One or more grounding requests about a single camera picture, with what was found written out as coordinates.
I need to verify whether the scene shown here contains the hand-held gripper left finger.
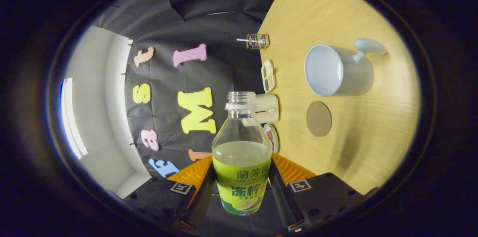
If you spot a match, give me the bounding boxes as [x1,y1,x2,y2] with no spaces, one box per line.
[123,155,217,230]

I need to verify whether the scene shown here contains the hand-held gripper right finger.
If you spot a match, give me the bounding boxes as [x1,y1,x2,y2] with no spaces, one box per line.
[269,153,368,232]

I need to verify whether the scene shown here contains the green label juice bottle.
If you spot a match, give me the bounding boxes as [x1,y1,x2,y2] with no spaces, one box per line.
[211,91,273,216]

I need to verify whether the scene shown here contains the round brown coaster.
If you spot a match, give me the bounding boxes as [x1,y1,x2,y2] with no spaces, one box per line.
[306,101,332,138]

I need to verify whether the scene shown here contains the pale blue cup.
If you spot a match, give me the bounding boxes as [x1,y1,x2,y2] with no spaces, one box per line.
[304,38,387,97]

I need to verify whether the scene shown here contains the light green plate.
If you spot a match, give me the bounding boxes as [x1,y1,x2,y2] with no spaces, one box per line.
[263,123,279,154]

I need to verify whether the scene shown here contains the cream toaster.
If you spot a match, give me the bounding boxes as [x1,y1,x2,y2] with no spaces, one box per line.
[255,93,280,124]

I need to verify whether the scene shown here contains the wooden table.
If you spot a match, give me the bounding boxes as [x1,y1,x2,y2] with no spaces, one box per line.
[258,0,422,196]

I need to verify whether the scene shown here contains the white divided snack dish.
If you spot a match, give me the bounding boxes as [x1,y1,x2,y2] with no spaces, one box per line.
[261,59,276,93]

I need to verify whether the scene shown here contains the ceiling light panel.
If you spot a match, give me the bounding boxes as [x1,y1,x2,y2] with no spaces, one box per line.
[60,77,89,160]

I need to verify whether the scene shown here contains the black backdrop cloth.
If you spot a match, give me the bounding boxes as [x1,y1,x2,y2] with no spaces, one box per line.
[91,0,299,232]

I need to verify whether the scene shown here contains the wire mesh holder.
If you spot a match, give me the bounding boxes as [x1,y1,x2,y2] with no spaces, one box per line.
[246,34,270,50]

